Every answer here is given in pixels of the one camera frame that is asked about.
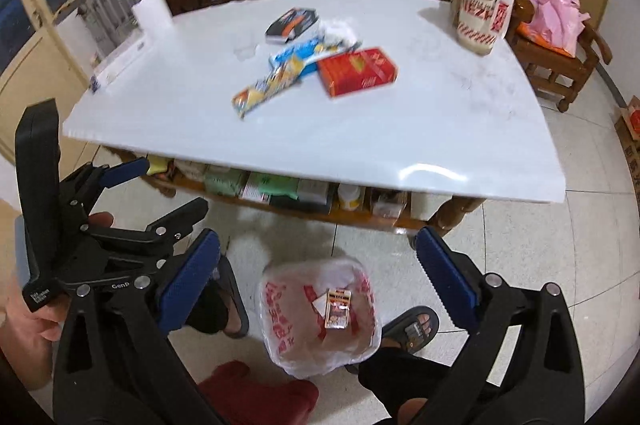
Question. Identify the white flat box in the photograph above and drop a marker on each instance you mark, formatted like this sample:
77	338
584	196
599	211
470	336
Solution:
117	60

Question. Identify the pink plastic bag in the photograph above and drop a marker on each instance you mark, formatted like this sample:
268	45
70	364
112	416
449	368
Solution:
555	10

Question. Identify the white yellow bottle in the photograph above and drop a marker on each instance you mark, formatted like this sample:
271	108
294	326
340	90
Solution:
350	197

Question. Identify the small red white packet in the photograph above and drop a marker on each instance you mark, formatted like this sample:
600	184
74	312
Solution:
337	309

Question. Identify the person's right foot in slipper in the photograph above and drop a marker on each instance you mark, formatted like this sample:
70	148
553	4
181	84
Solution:
410	330

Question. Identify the person's left foot in slipper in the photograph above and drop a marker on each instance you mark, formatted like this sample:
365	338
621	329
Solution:
225	300

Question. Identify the yellow sponge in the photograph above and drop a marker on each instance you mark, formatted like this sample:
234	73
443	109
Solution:
157	165

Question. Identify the grey box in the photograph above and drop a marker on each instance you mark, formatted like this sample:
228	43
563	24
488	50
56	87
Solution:
312	192

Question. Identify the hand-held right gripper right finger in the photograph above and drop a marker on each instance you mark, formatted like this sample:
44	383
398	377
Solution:
445	275

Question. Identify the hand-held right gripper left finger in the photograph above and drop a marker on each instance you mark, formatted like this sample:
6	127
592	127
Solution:
190	275

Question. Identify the white tissue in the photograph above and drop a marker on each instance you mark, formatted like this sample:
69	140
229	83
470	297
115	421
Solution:
337	32

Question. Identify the red cardboard box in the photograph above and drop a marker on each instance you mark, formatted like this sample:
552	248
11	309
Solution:
357	70

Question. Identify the orange bag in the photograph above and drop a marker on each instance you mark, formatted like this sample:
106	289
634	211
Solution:
542	37

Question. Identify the grey radiator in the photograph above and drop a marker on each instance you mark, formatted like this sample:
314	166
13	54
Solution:
107	5

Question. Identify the person's foot in slipper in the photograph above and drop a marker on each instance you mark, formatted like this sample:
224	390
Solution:
410	330
225	300

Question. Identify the person's left hand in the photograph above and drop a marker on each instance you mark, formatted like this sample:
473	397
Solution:
30	327

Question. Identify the person's right leg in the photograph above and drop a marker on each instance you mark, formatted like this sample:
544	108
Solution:
395	375

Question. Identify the blue white medicine box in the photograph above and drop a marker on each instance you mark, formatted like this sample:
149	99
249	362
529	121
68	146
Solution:
292	55

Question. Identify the wooden armchair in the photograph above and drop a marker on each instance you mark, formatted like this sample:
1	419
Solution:
560	72

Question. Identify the bin with white plastic bag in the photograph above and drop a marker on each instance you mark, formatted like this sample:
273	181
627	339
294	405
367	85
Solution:
300	335

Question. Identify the green packet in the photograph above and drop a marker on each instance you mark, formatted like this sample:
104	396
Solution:
222	180

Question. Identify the cream framed glass door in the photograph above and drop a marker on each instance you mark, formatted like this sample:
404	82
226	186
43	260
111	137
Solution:
30	70

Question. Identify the black orange box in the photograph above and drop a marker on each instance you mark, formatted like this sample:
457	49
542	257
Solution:
292	25

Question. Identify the brown cardboard box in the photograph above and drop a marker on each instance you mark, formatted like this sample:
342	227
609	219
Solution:
631	130

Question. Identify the yellow snack wrapper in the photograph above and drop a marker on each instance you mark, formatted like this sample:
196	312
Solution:
260	90

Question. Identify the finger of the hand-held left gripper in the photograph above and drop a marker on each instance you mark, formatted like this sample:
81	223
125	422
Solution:
125	170
175	217

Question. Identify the clear plastic container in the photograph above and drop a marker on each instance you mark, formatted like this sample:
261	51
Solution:
387	205

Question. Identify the white paper roll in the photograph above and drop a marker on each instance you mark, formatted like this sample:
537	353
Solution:
152	12

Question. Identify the red stool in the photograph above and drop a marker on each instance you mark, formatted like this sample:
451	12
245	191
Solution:
260	397

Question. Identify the green white box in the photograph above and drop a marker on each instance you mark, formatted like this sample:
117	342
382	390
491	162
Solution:
262	187

